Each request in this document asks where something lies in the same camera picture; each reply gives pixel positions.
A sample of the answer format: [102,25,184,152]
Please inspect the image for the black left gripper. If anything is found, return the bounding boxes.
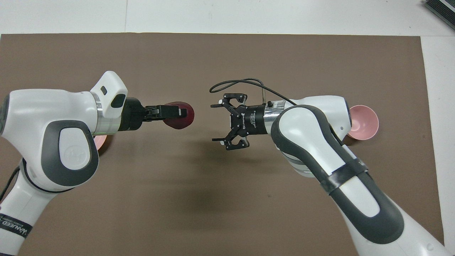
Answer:
[119,98,187,131]

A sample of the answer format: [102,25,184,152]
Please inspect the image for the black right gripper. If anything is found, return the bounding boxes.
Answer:
[210,94,266,150]

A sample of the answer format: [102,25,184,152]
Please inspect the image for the dark red apple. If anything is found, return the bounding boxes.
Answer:
[163,101,195,130]

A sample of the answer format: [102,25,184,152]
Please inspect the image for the pink plate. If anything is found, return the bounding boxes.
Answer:
[93,133,107,155]

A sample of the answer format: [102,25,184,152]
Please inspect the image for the pink bowl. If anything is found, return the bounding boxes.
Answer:
[347,105,379,140]

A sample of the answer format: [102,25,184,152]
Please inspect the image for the brown table mat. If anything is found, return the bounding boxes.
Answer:
[0,33,445,256]

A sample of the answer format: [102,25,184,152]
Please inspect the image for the dark grey ribbed box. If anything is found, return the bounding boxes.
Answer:
[422,0,455,31]

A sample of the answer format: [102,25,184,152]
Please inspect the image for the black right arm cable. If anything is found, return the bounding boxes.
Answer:
[209,79,298,106]

